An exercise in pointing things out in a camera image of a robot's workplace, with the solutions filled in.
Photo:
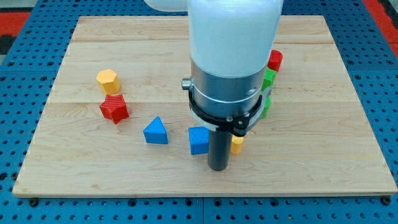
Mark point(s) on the red star block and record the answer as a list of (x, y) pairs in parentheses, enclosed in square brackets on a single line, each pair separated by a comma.
[(114, 108)]

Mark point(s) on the yellow hexagon block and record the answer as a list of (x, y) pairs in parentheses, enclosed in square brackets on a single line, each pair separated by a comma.
[(108, 81)]

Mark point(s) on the green block lower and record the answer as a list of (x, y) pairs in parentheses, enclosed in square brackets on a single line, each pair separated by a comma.
[(266, 107)]

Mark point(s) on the yellow cylinder block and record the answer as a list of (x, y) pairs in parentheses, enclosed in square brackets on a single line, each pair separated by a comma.
[(236, 144)]

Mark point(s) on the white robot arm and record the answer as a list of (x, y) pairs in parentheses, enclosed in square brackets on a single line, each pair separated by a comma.
[(230, 45)]

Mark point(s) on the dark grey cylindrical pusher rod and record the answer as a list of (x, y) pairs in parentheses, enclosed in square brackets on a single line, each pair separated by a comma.
[(219, 149)]

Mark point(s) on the blue cube block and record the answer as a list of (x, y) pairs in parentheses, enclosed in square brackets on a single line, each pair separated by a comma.
[(199, 140)]

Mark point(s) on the green block upper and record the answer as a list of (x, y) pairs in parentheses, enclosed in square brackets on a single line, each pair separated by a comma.
[(269, 78)]

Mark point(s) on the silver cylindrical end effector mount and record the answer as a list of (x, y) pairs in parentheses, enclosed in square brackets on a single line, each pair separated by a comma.
[(232, 104)]

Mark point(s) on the red cylinder block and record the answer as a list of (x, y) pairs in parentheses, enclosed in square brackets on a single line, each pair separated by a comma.
[(275, 60)]

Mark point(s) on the blue triangle block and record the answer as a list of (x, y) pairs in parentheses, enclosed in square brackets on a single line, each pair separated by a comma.
[(155, 132)]

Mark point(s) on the green block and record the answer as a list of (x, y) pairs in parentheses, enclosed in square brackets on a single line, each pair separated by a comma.
[(269, 78), (266, 107)]

